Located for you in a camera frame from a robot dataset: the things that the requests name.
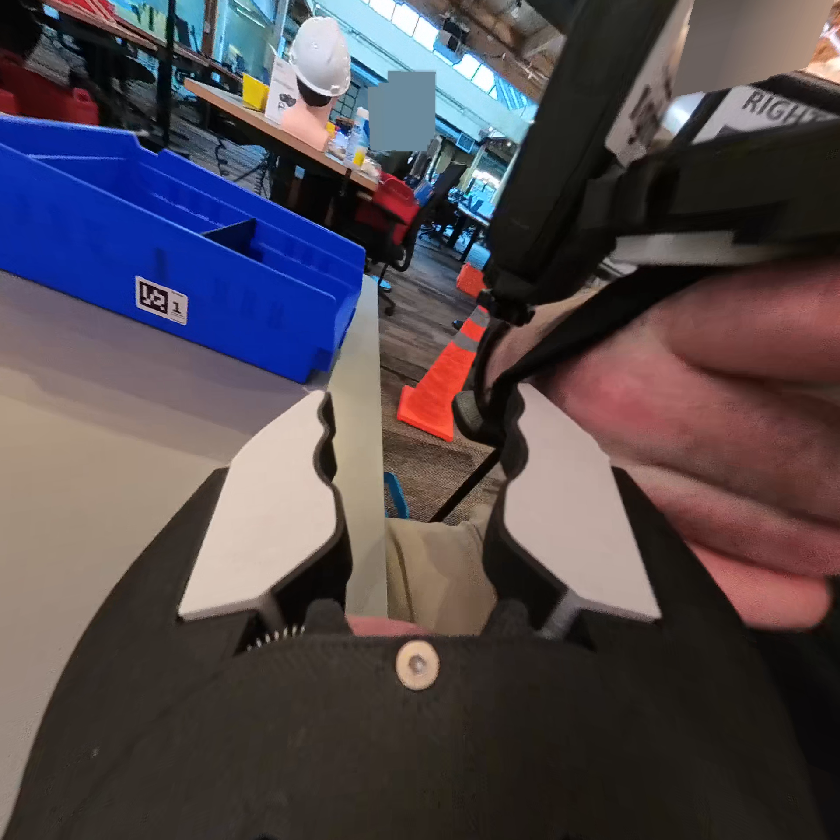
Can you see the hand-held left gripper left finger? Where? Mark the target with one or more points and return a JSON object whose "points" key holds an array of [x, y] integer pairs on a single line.
{"points": [[262, 512]]}

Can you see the person's left hand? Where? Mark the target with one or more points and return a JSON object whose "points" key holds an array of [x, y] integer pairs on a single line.
{"points": [[390, 627]]}

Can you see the blue plastic bin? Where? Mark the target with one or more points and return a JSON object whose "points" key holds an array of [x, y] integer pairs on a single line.
{"points": [[98, 249]]}

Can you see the plastic bottle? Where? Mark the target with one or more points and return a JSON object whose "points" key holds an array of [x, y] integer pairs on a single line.
{"points": [[358, 141]]}

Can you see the pink mannequin head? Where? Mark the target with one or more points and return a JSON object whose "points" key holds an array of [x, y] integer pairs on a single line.
{"points": [[305, 121]]}

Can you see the person's right hand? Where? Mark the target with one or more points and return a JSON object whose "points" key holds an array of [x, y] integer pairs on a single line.
{"points": [[722, 426]]}

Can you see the white hard hat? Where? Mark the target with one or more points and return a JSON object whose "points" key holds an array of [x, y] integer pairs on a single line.
{"points": [[321, 56]]}

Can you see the blue plastic object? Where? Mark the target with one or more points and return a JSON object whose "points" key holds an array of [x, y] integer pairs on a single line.
{"points": [[397, 499]]}

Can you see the wooden table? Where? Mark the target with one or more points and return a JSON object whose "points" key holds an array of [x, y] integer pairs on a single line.
{"points": [[226, 100]]}

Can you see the red office chair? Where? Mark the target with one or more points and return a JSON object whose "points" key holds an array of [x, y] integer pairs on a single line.
{"points": [[390, 210]]}

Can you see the red toolbox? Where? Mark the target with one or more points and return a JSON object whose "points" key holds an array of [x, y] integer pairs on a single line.
{"points": [[46, 98]]}

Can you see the white cardboard box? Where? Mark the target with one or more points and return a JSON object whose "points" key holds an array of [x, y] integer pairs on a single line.
{"points": [[279, 82]]}

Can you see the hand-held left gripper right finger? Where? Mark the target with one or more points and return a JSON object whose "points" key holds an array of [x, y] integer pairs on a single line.
{"points": [[577, 525]]}

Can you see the person's khaki trouser leg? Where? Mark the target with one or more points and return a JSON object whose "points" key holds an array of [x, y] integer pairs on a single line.
{"points": [[433, 577]]}

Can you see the black plastic bin divider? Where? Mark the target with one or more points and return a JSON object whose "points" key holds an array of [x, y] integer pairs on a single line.
{"points": [[236, 239]]}

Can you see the small yellow bin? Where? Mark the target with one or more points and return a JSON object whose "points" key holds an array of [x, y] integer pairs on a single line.
{"points": [[256, 92]]}

